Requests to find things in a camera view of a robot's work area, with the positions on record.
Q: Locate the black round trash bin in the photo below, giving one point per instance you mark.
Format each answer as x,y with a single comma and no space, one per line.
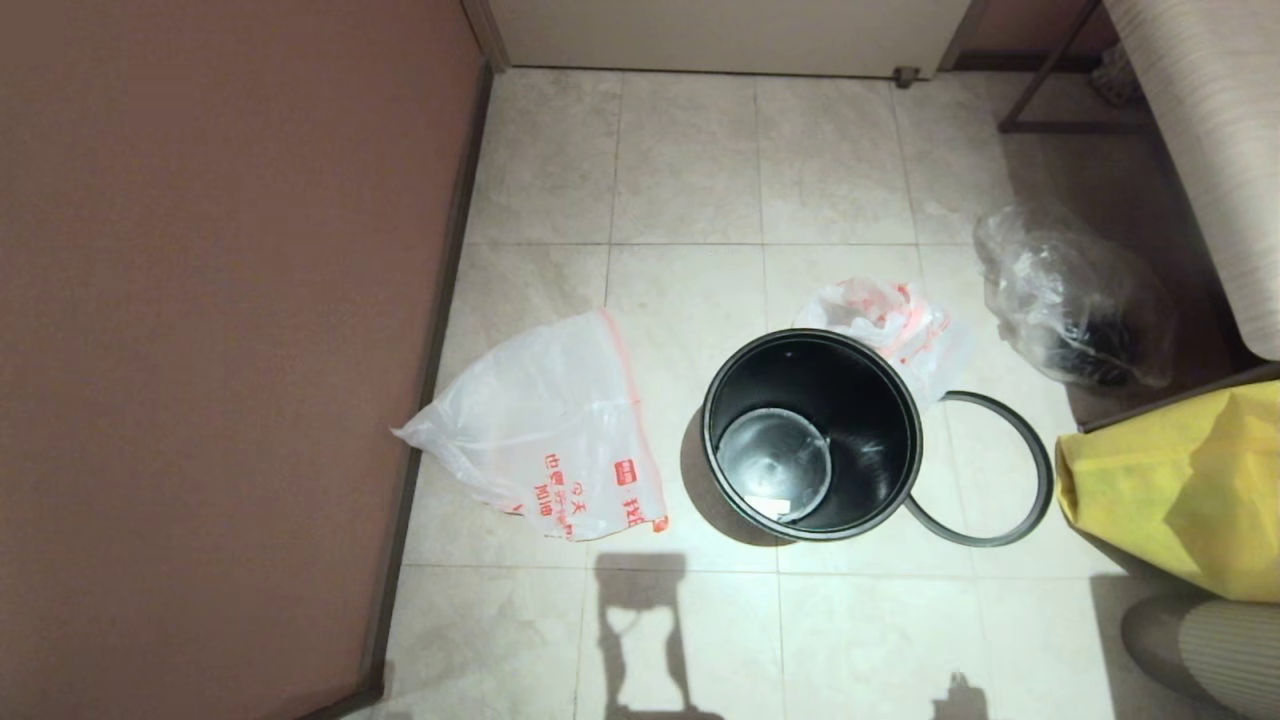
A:
860,420

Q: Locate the beige striped furniture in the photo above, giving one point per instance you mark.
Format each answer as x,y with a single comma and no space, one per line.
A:
1220,150

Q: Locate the dark brown wooden board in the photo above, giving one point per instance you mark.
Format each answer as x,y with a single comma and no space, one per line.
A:
1180,398

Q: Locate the yellow fabric bag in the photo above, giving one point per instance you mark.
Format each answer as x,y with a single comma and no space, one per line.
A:
1160,490

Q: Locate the used white bag red trim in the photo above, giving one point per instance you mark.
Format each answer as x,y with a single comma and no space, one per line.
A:
890,320

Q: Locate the grey mesh bundle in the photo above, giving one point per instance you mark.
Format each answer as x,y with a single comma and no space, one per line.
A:
1115,78

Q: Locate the dark metal frame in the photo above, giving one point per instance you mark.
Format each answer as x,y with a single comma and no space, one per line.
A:
1070,127

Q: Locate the white plastic bag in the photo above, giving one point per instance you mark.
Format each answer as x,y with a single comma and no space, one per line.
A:
540,420

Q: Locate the small metal door stop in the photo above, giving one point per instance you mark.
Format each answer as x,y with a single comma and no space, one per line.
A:
906,75

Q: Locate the grey ribbed round pouf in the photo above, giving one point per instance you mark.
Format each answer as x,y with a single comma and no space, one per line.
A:
1220,650

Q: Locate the clear plastic bag dark contents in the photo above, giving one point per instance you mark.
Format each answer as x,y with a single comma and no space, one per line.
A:
1070,300

